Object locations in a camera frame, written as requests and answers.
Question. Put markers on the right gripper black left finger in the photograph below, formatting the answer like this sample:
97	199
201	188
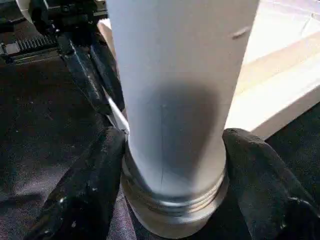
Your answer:
82	195

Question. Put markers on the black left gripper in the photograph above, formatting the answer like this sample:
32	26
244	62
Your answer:
62	15

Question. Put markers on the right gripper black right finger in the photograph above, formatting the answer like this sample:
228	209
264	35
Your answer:
270	195

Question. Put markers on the white plastic table leg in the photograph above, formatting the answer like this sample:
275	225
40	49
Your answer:
175	75

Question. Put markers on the white plastic stool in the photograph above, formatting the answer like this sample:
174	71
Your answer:
275	75

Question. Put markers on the black glossy mat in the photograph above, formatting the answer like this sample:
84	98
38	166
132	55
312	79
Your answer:
37	125

